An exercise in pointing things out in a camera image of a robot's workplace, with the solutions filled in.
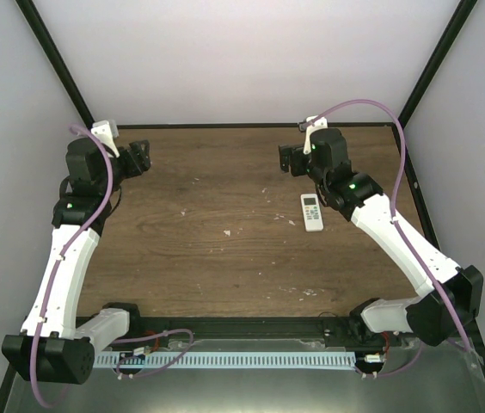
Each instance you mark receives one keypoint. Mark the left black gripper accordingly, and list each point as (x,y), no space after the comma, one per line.
(138,163)

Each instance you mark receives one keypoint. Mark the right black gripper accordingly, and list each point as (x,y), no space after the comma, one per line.
(286,153)

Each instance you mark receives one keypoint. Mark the white remote control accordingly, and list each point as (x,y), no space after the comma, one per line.
(311,212)

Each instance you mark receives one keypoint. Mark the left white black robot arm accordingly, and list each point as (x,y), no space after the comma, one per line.
(93,176)

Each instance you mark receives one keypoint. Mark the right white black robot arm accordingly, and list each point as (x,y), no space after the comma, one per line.
(447,294)

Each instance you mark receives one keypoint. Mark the grey metal front plate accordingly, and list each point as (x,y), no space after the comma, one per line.
(415,378)

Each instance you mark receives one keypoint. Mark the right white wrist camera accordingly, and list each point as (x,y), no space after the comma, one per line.
(308,126)

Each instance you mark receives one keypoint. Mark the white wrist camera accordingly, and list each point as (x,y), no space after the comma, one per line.
(107,132)
(308,126)

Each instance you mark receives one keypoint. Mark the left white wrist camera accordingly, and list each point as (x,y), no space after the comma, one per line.
(107,132)

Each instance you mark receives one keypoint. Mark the black aluminium frame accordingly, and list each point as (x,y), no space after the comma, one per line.
(348,331)

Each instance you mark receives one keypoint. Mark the light blue slotted cable duct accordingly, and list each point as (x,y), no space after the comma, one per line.
(245,360)

